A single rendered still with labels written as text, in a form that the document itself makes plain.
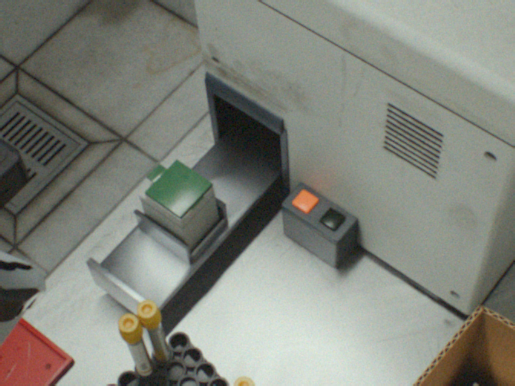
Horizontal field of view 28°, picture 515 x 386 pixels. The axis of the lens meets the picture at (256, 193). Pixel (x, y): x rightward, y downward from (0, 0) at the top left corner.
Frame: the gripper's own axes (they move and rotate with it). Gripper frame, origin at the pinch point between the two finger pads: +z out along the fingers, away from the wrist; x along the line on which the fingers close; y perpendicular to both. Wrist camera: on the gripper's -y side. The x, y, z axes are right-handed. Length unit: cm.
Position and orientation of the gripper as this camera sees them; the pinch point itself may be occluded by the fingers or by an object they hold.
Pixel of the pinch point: (34, 273)
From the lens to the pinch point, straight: 73.5
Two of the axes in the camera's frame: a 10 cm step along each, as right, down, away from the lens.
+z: 3.6, 1.1, 9.3
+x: 7.9, 5.0, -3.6
